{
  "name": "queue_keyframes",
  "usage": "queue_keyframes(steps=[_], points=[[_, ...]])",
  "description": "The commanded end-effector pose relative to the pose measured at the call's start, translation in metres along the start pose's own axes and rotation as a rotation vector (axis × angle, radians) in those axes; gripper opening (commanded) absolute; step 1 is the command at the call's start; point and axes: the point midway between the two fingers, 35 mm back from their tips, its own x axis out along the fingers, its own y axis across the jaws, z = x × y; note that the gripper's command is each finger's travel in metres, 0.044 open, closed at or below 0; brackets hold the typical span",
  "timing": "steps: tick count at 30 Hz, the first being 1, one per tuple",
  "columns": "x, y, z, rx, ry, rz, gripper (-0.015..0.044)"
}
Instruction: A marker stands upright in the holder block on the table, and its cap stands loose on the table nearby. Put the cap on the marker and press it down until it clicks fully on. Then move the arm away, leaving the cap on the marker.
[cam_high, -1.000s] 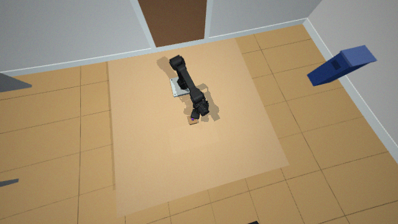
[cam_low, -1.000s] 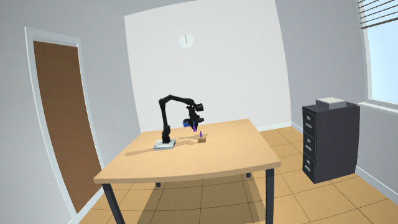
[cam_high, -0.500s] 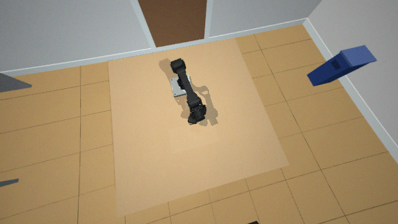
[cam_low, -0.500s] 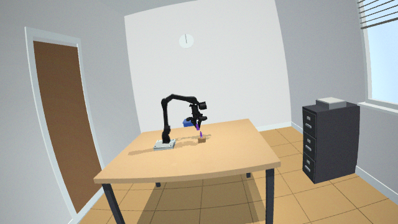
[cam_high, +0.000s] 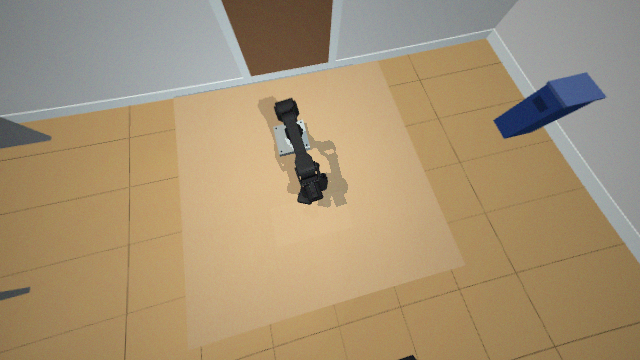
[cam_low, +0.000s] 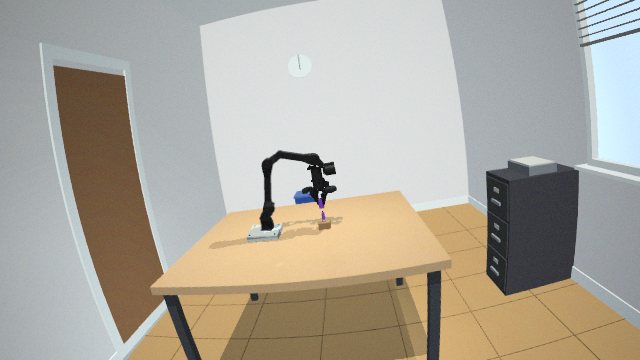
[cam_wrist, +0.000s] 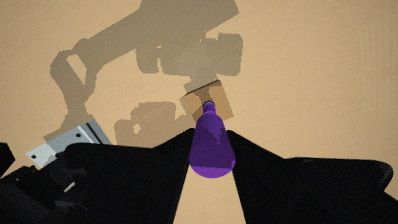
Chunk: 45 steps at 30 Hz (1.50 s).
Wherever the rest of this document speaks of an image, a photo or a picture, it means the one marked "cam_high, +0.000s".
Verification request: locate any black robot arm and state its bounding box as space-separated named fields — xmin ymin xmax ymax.
xmin=274 ymin=98 xmax=328 ymax=202

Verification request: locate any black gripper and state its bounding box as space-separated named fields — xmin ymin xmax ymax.
xmin=297 ymin=187 xmax=312 ymax=205

